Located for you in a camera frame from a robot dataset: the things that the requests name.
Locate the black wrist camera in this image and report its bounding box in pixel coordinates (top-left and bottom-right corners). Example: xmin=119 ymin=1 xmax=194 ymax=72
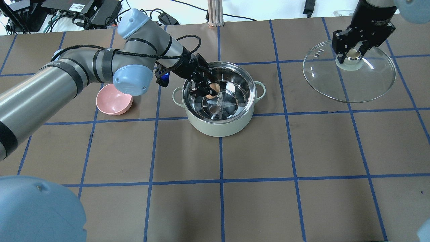
xmin=155 ymin=64 xmax=170 ymax=88

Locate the sage green cooking pot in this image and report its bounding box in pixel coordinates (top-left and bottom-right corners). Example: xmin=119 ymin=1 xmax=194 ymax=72
xmin=172 ymin=61 xmax=266 ymax=137

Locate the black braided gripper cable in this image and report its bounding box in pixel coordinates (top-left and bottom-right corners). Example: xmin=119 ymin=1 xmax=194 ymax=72
xmin=66 ymin=35 xmax=202 ymax=63

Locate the brown egg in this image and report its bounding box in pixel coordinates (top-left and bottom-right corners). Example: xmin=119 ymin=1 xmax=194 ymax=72
xmin=206 ymin=83 xmax=221 ymax=99

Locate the black power adapter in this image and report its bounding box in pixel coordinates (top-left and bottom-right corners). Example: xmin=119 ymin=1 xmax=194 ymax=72
xmin=157 ymin=12 xmax=180 ymax=26

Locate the black egg-side gripper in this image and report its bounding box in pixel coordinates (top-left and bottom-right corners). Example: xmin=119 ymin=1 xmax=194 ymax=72
xmin=170 ymin=53 xmax=216 ymax=97

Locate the glass pot lid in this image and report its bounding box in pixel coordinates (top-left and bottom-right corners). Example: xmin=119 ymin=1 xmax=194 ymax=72
xmin=302 ymin=40 xmax=397 ymax=103

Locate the black lid-side gripper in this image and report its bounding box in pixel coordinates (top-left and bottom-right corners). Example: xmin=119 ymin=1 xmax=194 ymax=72
xmin=332 ymin=0 xmax=397 ymax=64

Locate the aluminium frame post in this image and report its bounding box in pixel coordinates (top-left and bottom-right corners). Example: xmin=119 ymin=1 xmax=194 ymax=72
xmin=207 ymin=0 xmax=224 ymax=27

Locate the pink bowl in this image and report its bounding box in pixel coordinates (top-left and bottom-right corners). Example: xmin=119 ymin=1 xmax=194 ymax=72
xmin=95 ymin=84 xmax=133 ymax=116

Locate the egg-side silver robot arm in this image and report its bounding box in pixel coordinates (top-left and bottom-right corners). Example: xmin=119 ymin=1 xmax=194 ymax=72
xmin=0 ymin=9 xmax=219 ymax=242

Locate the lid-side silver robot arm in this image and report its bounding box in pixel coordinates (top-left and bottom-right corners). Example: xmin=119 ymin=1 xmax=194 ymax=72
xmin=332 ymin=0 xmax=430 ymax=65

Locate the black electronics box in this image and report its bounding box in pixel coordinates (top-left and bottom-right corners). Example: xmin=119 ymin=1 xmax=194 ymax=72
xmin=42 ymin=0 xmax=122 ymax=30

